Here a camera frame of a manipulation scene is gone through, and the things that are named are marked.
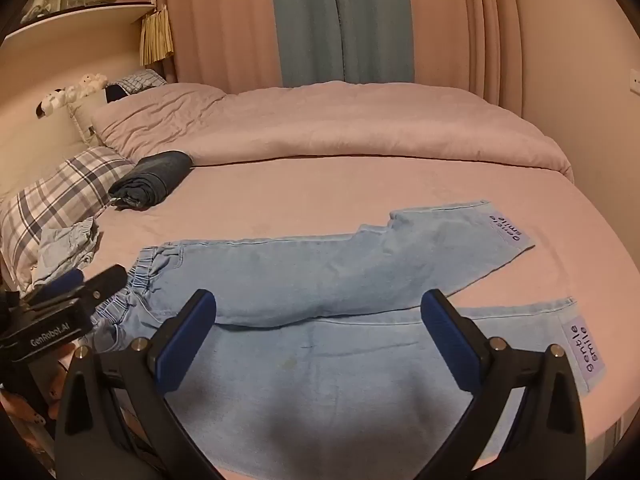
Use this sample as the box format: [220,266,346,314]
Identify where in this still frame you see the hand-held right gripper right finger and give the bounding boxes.
[421,289,586,480]

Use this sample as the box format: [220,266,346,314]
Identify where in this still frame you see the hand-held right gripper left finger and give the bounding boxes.
[55,289,221,480]

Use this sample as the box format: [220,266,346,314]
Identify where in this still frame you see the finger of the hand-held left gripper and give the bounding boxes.
[27,268,87,303]
[82,265,129,307]

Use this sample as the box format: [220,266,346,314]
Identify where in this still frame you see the light blue denim pants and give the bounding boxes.
[90,200,606,476]

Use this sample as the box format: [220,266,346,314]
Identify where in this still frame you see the crumpled light blue garment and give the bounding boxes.
[31,217,101,286]

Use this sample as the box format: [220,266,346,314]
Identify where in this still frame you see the plaid pillow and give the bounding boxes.
[0,146,136,291]

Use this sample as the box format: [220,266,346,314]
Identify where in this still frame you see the dark folded jeans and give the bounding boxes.
[108,150,194,211]

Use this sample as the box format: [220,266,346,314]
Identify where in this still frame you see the pink pillow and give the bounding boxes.
[91,82,228,166]

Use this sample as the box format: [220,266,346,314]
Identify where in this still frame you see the white plush dog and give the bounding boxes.
[65,73,109,102]
[36,87,68,117]

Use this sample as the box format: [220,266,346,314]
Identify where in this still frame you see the bed with pink sheet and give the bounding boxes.
[0,80,633,476]

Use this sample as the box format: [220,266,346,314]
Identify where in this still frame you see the small checkered pillow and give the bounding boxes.
[102,71,168,103]

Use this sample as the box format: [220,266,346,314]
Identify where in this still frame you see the pink duvet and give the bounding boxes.
[190,80,575,183]

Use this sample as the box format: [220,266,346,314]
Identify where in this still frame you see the yellow fringed cloth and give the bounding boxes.
[139,5,175,68]

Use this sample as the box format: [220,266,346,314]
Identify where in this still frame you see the pink curtain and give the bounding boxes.
[165,0,526,116]

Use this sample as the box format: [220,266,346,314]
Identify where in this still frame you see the blue curtain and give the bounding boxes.
[269,0,416,88]

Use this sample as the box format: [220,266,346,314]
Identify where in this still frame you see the white wall shelf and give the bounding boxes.
[0,0,157,47]

